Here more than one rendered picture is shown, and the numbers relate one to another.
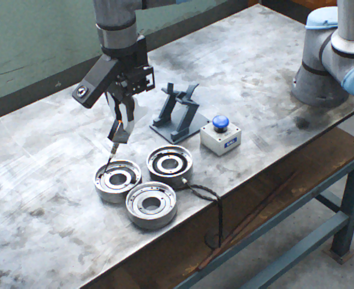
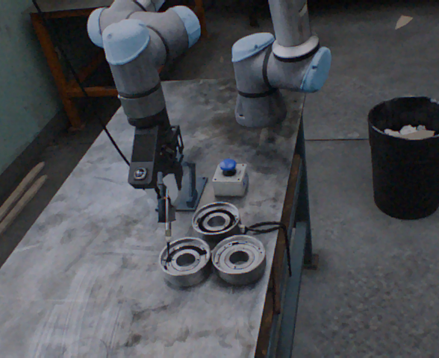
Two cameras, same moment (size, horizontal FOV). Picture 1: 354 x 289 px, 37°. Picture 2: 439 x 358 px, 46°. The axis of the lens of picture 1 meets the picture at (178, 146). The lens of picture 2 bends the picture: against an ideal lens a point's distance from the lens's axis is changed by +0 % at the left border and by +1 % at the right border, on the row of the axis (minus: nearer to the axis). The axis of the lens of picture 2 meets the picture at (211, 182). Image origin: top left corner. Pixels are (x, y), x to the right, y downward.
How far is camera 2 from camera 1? 0.51 m
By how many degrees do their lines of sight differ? 26
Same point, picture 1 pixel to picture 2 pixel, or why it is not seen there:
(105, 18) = (139, 84)
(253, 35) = not seen: hidden behind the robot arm
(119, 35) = (156, 98)
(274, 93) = (229, 133)
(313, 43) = (251, 70)
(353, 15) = (296, 21)
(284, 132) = (271, 153)
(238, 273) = not seen: hidden behind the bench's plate
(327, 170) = (291, 182)
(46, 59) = not seen: outside the picture
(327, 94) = (275, 110)
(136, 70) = (168, 134)
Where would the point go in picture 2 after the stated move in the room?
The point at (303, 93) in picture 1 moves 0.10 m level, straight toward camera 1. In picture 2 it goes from (257, 119) to (274, 134)
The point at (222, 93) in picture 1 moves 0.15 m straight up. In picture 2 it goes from (187, 154) to (176, 104)
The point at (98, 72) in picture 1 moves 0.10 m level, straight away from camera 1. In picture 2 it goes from (144, 148) to (107, 134)
